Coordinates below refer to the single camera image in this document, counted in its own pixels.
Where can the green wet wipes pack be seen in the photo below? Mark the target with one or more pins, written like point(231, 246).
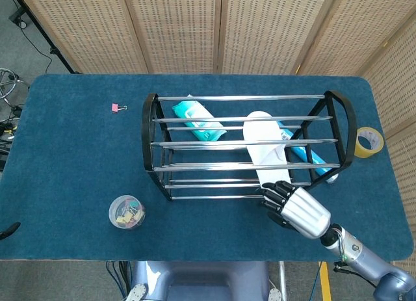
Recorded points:
point(195, 112)

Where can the yellow tape roll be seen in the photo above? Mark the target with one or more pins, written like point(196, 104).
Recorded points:
point(358, 151)

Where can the grey-blue robot torso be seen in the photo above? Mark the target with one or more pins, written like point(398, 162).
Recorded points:
point(201, 281)

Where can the black stand pole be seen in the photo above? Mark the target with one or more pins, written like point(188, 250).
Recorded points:
point(42, 31)

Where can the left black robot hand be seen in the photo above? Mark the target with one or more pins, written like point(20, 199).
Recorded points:
point(9, 231)

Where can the chrome chair base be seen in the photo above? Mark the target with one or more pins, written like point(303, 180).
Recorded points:
point(9, 83)

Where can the white slipper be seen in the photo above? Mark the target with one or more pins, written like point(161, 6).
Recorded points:
point(260, 134)

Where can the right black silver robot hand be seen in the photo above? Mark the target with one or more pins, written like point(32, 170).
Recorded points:
point(305, 213)

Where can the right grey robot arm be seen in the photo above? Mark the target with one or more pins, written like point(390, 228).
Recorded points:
point(367, 258)

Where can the wicker folding screen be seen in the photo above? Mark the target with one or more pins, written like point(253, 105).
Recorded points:
point(178, 28)

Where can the green binder clip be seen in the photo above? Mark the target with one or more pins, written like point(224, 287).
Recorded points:
point(132, 204)

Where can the black chrome-bar shoe rack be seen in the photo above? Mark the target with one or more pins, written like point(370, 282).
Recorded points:
point(148, 135)

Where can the pink binder clip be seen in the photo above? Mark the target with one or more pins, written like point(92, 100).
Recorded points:
point(114, 108)

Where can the clear round plastic tub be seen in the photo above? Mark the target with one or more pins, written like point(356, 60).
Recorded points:
point(118, 205)

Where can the blue cylindrical pack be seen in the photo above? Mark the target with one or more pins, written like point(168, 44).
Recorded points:
point(312, 157)

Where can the yellow binder clip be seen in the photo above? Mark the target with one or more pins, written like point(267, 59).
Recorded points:
point(123, 219)

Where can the blue carpet table cover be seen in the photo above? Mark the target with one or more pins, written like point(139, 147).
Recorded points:
point(81, 171)

